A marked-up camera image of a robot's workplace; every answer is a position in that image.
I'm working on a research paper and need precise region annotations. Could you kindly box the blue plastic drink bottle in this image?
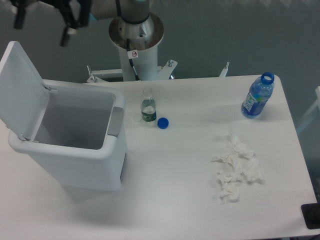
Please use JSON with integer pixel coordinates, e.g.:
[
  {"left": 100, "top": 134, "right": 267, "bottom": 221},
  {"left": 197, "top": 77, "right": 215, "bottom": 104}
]
[{"left": 241, "top": 71, "right": 275, "bottom": 119}]

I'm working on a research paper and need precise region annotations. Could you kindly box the crumpled white tissue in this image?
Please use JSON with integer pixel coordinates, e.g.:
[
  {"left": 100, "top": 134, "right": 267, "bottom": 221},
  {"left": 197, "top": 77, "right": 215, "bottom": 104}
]
[
  {"left": 212, "top": 135, "right": 263, "bottom": 185},
  {"left": 216, "top": 171, "right": 242, "bottom": 205}
]

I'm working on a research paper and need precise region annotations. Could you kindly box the clear bottle green label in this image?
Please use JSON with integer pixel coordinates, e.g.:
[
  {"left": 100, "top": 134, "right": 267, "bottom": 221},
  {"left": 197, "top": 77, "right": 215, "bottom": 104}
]
[{"left": 140, "top": 87, "right": 157, "bottom": 127}]

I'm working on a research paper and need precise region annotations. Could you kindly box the white trash can lid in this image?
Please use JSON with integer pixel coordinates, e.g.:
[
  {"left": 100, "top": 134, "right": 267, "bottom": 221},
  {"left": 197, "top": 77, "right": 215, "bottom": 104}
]
[{"left": 0, "top": 41, "right": 58, "bottom": 141}]

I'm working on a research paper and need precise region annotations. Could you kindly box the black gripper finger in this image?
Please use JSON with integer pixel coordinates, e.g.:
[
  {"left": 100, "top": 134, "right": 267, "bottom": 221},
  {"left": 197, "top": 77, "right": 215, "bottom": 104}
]
[
  {"left": 12, "top": 0, "right": 37, "bottom": 29},
  {"left": 59, "top": 0, "right": 91, "bottom": 47}
]

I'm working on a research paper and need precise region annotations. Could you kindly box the crumpled white tissue upper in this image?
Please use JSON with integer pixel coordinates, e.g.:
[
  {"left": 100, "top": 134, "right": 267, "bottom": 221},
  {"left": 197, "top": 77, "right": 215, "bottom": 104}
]
[{"left": 212, "top": 135, "right": 263, "bottom": 185}]

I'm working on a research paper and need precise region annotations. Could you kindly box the crumpled white tissue lower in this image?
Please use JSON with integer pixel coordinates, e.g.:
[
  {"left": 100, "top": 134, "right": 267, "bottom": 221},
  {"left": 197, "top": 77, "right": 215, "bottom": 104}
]
[{"left": 216, "top": 171, "right": 242, "bottom": 205}]

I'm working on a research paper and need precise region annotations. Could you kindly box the white frame at right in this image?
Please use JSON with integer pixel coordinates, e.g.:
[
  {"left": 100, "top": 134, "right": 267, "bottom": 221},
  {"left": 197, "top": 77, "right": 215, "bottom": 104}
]
[{"left": 295, "top": 86, "right": 320, "bottom": 135}]

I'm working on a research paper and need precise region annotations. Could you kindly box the blue bottle cap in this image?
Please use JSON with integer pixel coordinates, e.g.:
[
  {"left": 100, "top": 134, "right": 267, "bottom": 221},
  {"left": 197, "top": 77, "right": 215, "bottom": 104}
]
[{"left": 157, "top": 117, "right": 169, "bottom": 130}]

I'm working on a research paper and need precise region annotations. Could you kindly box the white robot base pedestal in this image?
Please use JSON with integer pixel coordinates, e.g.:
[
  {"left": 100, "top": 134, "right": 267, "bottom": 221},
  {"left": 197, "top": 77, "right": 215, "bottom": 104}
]
[{"left": 87, "top": 13, "right": 178, "bottom": 83}]

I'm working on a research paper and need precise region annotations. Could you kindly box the black device at edge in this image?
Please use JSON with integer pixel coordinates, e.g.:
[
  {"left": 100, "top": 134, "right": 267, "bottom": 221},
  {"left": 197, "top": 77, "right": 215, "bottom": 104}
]
[{"left": 301, "top": 203, "right": 320, "bottom": 230}]

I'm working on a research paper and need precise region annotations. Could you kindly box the white plastic trash can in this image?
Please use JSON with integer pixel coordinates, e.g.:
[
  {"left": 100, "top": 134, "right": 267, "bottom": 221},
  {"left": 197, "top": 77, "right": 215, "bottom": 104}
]
[{"left": 8, "top": 80, "right": 127, "bottom": 192}]

